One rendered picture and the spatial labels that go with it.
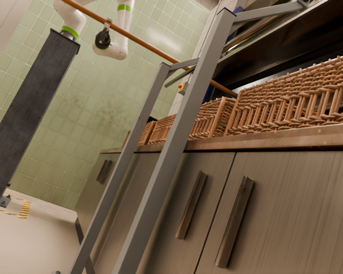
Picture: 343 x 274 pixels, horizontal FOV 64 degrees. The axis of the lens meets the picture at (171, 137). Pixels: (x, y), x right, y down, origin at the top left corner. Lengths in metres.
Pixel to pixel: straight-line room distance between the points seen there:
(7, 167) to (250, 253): 1.82
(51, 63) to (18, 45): 0.81
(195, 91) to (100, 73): 2.19
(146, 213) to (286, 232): 0.36
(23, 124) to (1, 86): 0.81
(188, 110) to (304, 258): 0.45
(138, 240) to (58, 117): 2.17
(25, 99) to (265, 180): 1.83
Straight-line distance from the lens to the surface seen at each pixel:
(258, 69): 1.85
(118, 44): 1.99
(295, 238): 0.37
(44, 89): 2.09
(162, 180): 0.66
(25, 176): 2.73
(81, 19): 2.31
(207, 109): 0.83
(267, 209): 0.41
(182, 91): 2.69
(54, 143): 2.72
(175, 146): 0.67
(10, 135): 2.06
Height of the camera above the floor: 0.42
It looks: 12 degrees up
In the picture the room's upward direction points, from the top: 22 degrees clockwise
